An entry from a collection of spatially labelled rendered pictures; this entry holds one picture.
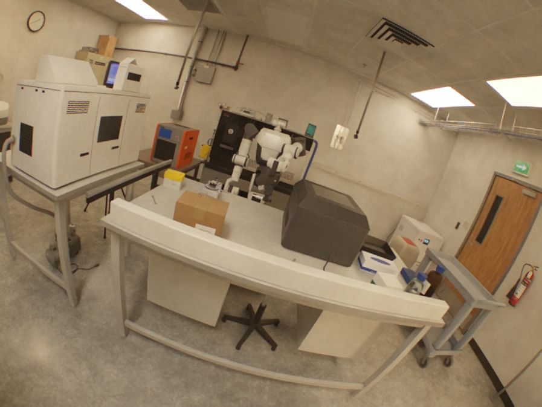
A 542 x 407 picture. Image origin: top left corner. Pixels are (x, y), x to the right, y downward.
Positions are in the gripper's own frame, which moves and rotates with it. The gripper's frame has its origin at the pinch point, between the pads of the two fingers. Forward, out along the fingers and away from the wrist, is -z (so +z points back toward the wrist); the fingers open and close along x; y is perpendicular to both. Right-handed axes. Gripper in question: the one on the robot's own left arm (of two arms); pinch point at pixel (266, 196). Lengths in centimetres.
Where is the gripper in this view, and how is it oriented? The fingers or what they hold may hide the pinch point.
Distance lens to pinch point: 164.7
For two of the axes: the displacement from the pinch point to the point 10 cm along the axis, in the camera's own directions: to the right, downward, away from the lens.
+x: 0.7, -3.1, 9.5
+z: 3.2, -8.9, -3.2
